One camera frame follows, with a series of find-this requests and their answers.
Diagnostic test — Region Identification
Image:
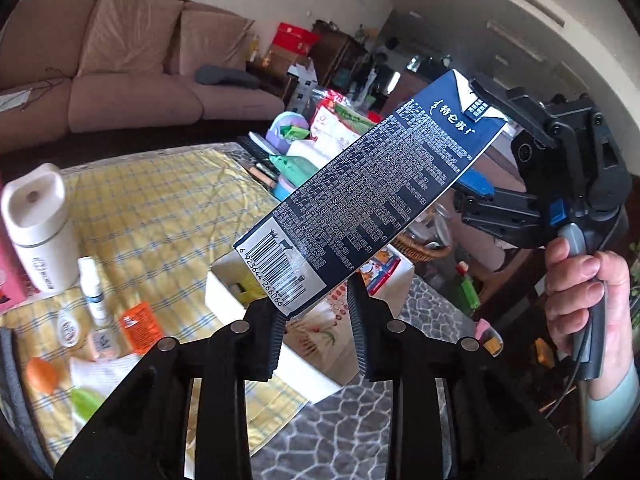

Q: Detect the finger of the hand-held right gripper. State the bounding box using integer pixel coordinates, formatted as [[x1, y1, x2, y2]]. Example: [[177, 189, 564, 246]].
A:
[[469, 72, 558, 150], [451, 169, 547, 249]]

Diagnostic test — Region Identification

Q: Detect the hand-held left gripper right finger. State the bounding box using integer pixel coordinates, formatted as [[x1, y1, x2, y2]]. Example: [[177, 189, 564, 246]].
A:
[[346, 272, 584, 480]]

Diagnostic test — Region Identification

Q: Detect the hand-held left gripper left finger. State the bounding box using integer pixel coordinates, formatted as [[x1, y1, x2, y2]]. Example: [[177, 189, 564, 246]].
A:
[[52, 297, 287, 480]]

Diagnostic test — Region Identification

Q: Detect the white cardboard box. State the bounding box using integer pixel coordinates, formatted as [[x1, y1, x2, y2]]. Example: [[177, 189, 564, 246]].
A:
[[204, 252, 417, 403]]

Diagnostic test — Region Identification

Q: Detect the dark blue milk carton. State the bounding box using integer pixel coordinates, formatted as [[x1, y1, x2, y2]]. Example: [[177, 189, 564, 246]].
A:
[[234, 69, 509, 319]]

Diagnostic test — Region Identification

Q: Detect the person's right forearm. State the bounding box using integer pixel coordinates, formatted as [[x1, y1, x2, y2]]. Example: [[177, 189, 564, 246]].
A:
[[585, 355, 640, 447]]

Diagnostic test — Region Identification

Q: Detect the person's right hand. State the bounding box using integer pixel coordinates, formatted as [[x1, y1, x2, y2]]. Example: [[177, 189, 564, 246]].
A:
[[544, 236, 634, 400]]

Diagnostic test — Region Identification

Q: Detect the green bottle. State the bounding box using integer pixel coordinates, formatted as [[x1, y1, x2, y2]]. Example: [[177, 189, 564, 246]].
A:
[[456, 262, 482, 317]]

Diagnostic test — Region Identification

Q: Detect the wicker basket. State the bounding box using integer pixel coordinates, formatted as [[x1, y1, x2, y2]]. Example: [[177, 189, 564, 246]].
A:
[[389, 232, 452, 264]]

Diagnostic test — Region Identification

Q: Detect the grey patterned mat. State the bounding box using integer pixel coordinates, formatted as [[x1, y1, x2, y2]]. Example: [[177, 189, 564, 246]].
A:
[[249, 275, 482, 480]]

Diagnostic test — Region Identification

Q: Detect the orange packet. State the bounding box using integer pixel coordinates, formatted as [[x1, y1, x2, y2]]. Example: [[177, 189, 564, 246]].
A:
[[120, 301, 167, 354]]

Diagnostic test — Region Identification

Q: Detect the white tissue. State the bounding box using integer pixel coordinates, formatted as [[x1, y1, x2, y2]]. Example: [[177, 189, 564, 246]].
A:
[[69, 352, 143, 402]]

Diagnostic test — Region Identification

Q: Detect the small clear bottle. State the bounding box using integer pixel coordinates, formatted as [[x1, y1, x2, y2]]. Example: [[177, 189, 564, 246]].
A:
[[89, 327, 122, 362]]

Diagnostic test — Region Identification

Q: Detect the yellow checkered tablecloth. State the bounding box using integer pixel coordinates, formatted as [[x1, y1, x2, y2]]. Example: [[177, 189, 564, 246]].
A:
[[0, 149, 312, 463]]

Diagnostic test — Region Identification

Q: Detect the green leaf-print packet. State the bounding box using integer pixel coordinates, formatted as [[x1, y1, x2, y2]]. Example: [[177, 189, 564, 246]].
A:
[[269, 152, 326, 187]]

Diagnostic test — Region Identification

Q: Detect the white spray bottle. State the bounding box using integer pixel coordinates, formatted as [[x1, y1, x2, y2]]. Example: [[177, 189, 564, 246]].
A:
[[77, 256, 114, 327]]

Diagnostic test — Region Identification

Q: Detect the white packet with red label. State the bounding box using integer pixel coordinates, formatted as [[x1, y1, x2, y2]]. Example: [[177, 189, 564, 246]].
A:
[[309, 101, 363, 147]]

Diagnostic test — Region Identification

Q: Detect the green plastic item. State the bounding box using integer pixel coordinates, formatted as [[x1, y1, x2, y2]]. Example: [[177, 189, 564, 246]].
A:
[[70, 387, 107, 422]]

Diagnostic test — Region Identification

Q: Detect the dark wooden cabinet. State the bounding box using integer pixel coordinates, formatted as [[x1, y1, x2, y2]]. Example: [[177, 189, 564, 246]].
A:
[[309, 20, 372, 92]]

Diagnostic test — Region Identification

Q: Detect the small round white jar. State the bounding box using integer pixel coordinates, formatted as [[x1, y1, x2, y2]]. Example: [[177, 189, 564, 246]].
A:
[[56, 309, 82, 347]]

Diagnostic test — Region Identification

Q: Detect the purple bowl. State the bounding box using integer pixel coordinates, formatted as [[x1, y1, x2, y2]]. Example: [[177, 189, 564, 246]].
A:
[[266, 112, 312, 157]]

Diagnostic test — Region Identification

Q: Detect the orange ball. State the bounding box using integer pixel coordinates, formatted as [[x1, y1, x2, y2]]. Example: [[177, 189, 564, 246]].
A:
[[25, 357, 59, 397]]

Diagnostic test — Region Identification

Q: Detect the red gift box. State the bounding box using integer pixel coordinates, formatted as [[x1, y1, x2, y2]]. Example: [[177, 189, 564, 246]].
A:
[[272, 22, 321, 52]]

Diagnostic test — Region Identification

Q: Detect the white humidifier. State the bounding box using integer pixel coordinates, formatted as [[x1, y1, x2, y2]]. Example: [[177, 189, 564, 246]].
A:
[[0, 162, 79, 297]]

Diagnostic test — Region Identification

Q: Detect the pink box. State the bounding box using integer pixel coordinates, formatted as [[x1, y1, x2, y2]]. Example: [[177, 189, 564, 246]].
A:
[[0, 225, 27, 313]]

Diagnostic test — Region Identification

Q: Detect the grey cloth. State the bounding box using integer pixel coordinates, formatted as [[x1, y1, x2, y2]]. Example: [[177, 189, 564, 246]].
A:
[[194, 64, 262, 90]]

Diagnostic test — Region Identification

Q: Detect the brown sofa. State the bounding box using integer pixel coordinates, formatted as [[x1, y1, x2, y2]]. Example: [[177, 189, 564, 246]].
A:
[[0, 0, 287, 157]]

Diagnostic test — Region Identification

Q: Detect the brown sofa cushion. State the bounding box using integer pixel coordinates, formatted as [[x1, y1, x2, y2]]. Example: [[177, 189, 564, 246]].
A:
[[79, 0, 184, 79], [167, 6, 257, 77]]

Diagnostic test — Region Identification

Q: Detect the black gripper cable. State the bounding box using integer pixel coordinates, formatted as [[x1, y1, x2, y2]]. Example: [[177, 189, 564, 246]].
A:
[[542, 350, 587, 413]]

